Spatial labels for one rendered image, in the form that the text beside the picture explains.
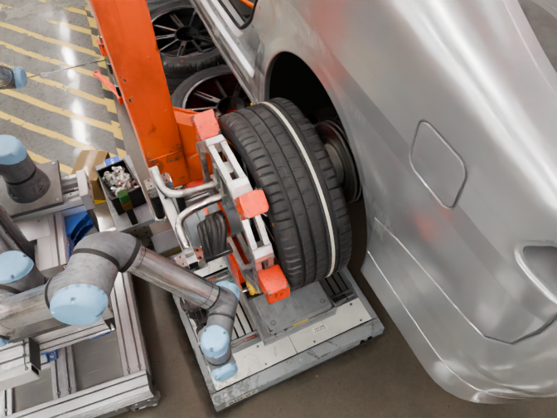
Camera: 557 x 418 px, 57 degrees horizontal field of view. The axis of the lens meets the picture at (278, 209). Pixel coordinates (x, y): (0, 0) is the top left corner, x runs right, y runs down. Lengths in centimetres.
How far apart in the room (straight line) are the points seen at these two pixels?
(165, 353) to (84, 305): 132
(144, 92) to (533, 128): 137
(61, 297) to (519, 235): 95
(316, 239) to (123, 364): 109
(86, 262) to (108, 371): 112
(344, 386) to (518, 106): 168
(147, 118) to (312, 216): 81
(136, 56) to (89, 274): 87
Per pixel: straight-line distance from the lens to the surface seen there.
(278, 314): 228
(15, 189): 207
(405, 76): 115
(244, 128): 161
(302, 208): 152
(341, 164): 186
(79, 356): 240
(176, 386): 246
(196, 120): 174
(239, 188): 152
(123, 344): 233
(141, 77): 191
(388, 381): 245
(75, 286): 124
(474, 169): 104
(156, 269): 137
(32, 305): 141
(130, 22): 179
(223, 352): 143
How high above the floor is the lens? 229
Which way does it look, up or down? 53 degrees down
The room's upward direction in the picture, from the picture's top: 2 degrees counter-clockwise
